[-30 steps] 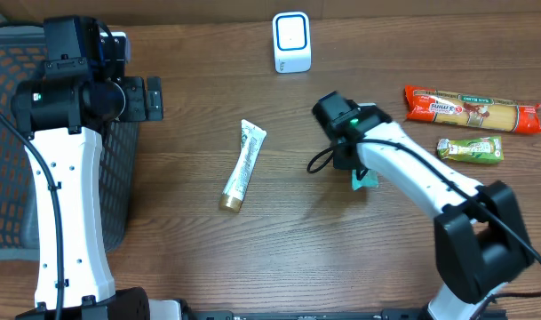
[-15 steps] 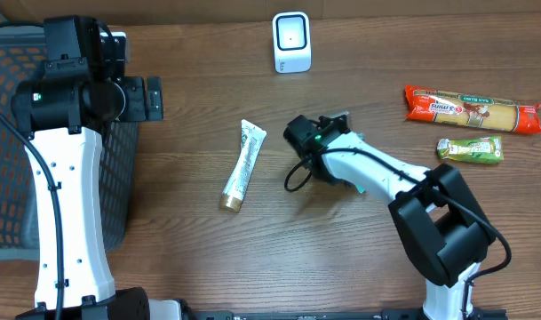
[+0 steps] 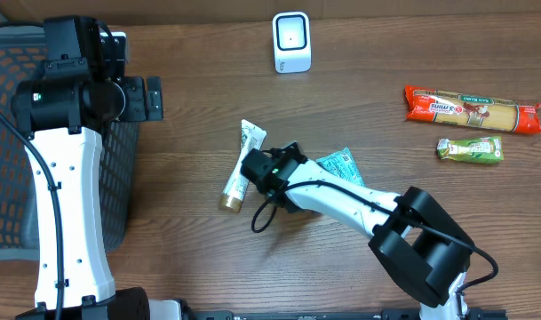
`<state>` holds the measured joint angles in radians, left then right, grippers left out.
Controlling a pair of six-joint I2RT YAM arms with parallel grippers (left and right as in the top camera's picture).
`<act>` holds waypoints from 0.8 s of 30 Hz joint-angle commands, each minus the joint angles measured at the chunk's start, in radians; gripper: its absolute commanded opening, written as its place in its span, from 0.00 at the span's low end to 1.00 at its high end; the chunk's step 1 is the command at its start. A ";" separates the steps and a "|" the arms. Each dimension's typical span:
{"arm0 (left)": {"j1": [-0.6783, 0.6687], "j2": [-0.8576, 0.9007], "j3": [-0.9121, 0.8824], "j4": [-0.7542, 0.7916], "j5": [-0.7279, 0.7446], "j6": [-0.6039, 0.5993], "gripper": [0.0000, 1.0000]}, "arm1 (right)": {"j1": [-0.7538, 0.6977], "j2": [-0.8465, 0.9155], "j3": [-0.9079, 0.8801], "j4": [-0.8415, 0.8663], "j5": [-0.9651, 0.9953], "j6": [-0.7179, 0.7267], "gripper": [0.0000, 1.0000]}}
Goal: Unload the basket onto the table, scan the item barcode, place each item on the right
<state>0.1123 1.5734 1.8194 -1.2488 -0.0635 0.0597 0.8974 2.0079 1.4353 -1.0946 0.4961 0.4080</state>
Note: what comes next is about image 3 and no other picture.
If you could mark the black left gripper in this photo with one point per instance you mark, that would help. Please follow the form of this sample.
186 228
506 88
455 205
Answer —
153 100

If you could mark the white leaf-print pack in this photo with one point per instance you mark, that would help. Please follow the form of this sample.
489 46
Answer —
252 137

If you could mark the teal wet wipes pack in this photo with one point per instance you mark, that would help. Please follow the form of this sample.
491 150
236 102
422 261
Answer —
342 164

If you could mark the orange spaghetti packet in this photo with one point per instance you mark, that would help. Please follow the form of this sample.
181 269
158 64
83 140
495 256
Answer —
462 109

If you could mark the green snack packet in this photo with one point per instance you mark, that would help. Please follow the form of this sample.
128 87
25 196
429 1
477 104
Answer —
486 150

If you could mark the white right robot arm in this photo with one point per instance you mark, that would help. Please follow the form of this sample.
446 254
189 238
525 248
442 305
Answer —
424 251

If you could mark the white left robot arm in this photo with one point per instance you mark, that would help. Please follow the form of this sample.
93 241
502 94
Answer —
61 118

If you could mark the white barcode scanner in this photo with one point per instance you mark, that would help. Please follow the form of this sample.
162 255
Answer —
291 42

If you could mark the grey plastic shopping basket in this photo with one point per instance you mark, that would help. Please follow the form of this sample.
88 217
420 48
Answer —
22 51

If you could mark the black front rail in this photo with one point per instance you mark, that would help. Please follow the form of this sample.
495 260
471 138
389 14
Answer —
179 309

